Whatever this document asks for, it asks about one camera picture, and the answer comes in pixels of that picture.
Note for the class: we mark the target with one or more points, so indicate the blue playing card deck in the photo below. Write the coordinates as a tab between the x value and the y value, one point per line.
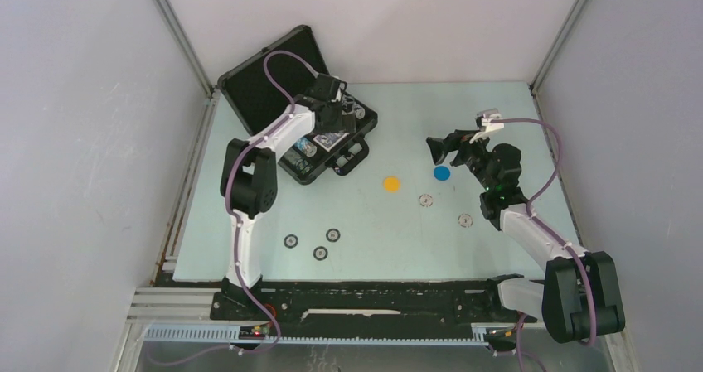
329	140

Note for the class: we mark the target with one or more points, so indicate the grey white poker chip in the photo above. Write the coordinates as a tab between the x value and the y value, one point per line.
426	200
465	220

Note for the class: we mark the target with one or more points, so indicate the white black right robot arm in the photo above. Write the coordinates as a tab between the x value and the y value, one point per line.
579	297

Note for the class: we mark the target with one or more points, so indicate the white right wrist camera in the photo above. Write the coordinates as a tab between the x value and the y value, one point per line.
488	122

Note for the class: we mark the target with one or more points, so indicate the blue poker chip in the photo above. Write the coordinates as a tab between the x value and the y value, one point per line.
333	235
291	241
320	253

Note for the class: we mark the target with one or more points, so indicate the light blue grey chip row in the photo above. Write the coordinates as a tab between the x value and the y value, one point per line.
306	147

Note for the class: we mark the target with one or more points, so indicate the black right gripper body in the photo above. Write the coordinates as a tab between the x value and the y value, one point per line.
475	156

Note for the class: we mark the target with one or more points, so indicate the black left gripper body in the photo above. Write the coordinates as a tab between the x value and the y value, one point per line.
336	122

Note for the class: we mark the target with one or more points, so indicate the green blue chip row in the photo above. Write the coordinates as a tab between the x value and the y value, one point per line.
358	110

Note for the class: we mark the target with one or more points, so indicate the blue round button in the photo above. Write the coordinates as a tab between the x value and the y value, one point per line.
441	173

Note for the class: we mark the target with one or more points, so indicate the yellow round button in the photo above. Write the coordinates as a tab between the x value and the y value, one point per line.
391	184

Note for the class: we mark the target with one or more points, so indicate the black poker set case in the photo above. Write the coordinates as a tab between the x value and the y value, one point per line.
257	103

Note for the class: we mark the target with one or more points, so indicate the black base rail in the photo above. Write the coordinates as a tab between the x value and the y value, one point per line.
412	311

